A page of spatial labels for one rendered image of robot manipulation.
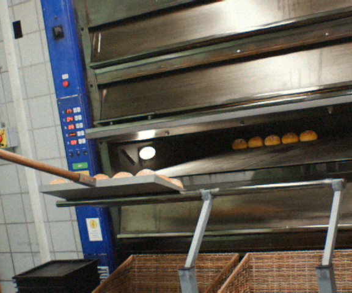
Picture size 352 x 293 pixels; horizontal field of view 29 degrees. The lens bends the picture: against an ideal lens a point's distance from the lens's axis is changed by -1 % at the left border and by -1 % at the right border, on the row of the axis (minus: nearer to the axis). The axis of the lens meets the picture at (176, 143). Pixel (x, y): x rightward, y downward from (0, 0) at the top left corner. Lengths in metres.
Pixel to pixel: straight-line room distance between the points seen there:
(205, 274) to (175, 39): 0.98
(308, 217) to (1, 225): 1.69
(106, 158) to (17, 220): 0.69
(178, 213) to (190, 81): 0.57
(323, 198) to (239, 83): 0.55
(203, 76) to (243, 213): 0.58
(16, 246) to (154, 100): 1.17
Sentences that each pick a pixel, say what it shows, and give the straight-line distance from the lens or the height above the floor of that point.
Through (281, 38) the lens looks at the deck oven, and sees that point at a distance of 2.65.
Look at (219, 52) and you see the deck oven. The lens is 2.77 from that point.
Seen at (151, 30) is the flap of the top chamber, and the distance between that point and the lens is 2.94.
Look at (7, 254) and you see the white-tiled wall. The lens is 3.70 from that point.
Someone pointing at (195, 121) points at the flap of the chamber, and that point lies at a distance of 2.67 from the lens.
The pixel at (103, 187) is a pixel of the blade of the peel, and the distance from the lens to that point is 2.51.
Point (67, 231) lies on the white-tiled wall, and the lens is 3.36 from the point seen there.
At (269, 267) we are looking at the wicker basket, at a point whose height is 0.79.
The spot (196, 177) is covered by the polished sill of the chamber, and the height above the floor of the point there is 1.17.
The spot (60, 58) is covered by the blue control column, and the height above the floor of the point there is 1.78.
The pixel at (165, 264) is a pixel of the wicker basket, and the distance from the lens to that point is 3.01.
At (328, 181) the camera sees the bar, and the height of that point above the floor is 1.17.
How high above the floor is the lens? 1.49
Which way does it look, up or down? 3 degrees down
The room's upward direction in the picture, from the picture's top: 9 degrees counter-clockwise
